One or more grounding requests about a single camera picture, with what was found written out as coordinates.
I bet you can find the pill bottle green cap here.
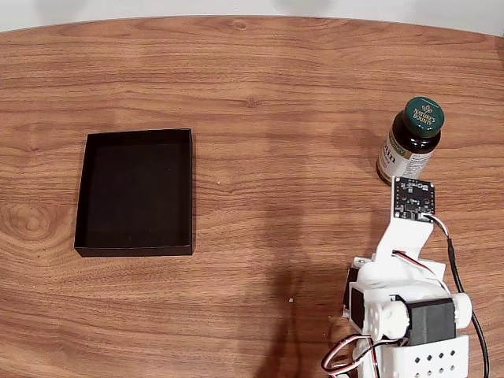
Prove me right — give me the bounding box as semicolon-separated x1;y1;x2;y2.
376;96;447;186

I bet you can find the black open box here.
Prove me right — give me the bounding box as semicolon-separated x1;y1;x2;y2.
73;128;196;258

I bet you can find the red white black servo wire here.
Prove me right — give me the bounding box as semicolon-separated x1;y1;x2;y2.
393;250;448;287
321;333;381;374

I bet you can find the black camera cable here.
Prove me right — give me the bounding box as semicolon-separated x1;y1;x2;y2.
424;213;491;378

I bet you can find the camera board on white mount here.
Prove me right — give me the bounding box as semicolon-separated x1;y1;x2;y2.
373;176;437;273

